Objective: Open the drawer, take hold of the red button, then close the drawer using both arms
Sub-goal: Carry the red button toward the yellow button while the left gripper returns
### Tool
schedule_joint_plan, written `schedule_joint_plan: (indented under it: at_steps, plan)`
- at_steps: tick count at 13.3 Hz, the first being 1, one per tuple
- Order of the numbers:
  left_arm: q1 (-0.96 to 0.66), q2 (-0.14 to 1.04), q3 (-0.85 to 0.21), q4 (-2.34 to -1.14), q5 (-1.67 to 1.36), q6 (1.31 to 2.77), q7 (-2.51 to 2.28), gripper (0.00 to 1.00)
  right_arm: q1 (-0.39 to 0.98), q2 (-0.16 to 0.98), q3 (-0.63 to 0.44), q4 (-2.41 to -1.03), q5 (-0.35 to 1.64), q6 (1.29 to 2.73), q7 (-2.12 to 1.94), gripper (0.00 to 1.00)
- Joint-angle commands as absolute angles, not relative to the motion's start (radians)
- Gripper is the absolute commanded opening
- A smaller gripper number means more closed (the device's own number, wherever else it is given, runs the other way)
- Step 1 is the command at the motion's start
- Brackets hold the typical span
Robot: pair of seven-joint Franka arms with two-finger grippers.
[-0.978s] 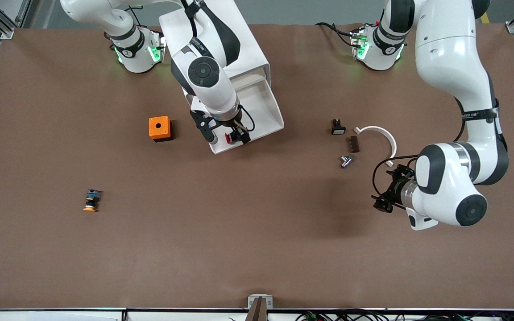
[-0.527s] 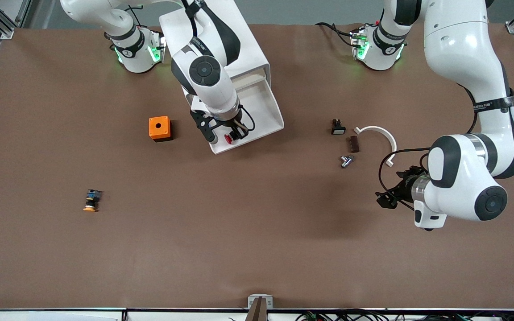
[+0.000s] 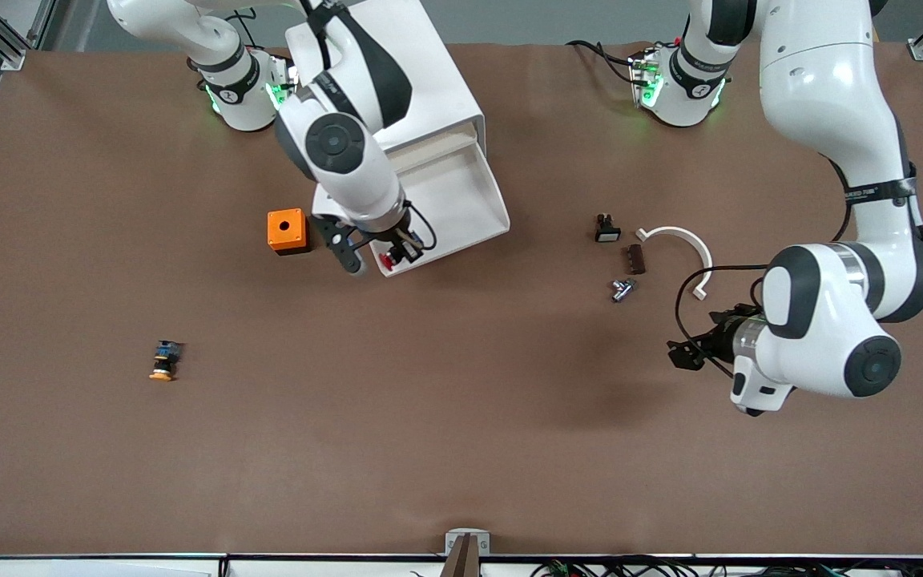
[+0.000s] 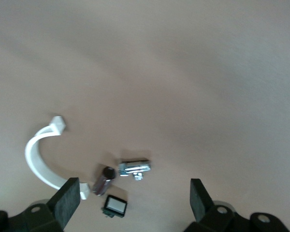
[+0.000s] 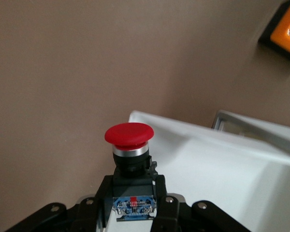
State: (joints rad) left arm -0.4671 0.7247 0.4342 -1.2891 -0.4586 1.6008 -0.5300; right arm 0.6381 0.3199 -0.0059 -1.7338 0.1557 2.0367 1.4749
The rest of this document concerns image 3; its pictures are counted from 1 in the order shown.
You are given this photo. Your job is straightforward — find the red mushroom push button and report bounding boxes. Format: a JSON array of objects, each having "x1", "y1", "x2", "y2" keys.
[{"x1": 379, "y1": 242, "x2": 422, "y2": 272}]

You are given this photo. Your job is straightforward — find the yellow mushroom push button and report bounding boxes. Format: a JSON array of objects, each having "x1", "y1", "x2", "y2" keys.
[{"x1": 149, "y1": 340, "x2": 183, "y2": 382}]

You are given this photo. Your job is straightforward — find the white curved plastic arc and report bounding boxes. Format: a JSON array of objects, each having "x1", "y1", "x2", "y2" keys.
[{"x1": 635, "y1": 226, "x2": 714, "y2": 301}]

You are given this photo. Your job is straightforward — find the orange box with hole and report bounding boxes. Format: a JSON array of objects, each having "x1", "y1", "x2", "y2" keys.
[{"x1": 267, "y1": 208, "x2": 311, "y2": 256}]

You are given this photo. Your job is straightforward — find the brown table mat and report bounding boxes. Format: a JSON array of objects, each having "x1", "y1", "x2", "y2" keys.
[{"x1": 0, "y1": 40, "x2": 923, "y2": 559}]

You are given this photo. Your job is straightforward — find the black arm base cable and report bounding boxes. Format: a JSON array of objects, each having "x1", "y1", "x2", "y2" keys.
[{"x1": 566, "y1": 38, "x2": 643, "y2": 86}]

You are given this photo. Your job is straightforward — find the grey metal bracket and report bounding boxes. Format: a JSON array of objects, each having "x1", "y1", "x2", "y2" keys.
[{"x1": 445, "y1": 528, "x2": 492, "y2": 559}]

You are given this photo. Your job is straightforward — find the brown wedge post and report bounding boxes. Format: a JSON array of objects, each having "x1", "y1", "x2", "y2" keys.
[{"x1": 439, "y1": 534, "x2": 482, "y2": 577}]

